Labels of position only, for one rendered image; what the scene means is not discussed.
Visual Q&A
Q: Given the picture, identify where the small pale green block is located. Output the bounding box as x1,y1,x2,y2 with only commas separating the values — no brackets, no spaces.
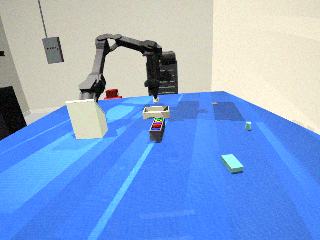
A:
245,122,252,130

